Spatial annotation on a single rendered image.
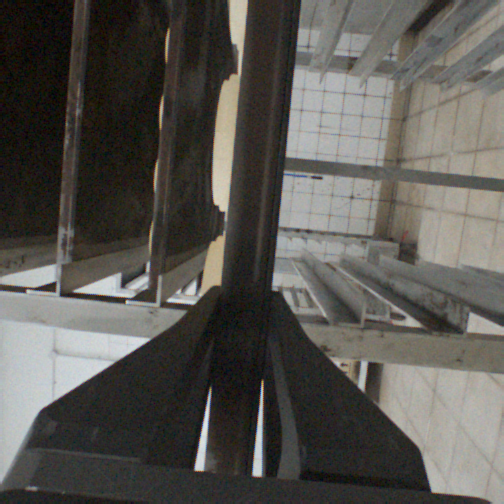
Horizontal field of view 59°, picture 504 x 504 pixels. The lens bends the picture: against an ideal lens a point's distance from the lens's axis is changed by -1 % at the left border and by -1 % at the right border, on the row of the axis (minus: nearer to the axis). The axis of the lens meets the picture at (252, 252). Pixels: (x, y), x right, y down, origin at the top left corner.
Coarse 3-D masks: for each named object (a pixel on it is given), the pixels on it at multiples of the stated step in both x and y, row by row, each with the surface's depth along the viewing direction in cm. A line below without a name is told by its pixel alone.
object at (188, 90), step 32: (192, 0) 42; (224, 0) 64; (192, 32) 43; (224, 32) 67; (192, 64) 45; (224, 64) 72; (192, 96) 47; (192, 128) 49; (160, 160) 41; (192, 160) 51; (160, 192) 41; (192, 192) 53; (160, 224) 41; (192, 224) 55; (160, 256) 42; (192, 256) 58
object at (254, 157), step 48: (288, 0) 12; (288, 48) 12; (240, 96) 13; (288, 96) 13; (240, 144) 13; (240, 192) 13; (240, 240) 13; (240, 288) 13; (240, 336) 13; (240, 384) 13; (240, 432) 13
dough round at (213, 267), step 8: (216, 240) 16; (224, 240) 17; (216, 248) 16; (208, 256) 16; (216, 256) 16; (208, 264) 16; (216, 264) 15; (208, 272) 15; (216, 272) 15; (208, 280) 15; (216, 280) 15; (208, 288) 15; (200, 296) 15
